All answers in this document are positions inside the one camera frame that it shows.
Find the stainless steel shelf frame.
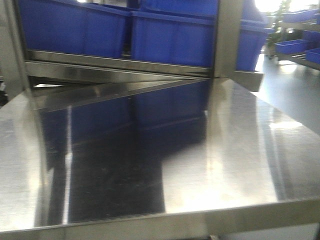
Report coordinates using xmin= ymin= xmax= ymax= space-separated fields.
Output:
xmin=0 ymin=0 xmax=266 ymax=113

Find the blue bin on upper shelf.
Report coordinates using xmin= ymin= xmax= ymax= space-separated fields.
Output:
xmin=131 ymin=0 xmax=273 ymax=71

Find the blue bin far background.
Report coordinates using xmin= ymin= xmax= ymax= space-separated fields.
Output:
xmin=275 ymin=39 xmax=309 ymax=54

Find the blue bin upper shelf left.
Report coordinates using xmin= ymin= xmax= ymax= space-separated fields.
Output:
xmin=18 ymin=0 xmax=131 ymax=58

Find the right metal shelf rack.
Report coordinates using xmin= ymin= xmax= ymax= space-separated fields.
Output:
xmin=273 ymin=7 xmax=320 ymax=71

